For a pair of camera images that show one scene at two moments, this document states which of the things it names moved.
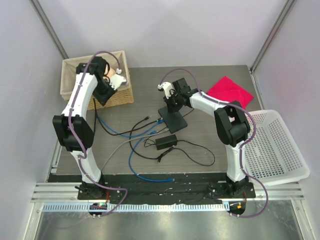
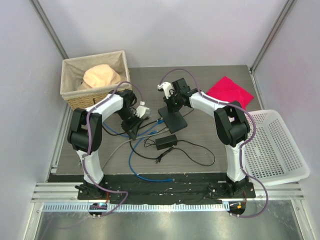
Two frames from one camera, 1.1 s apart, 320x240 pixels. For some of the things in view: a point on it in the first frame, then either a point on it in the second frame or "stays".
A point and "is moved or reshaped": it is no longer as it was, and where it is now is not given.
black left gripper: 103,99 to 132,129
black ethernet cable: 116,133 is moved or reshaped
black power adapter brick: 166,142 stays
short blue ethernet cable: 159,122 stays
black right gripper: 172,108 stays
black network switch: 175,121 stays
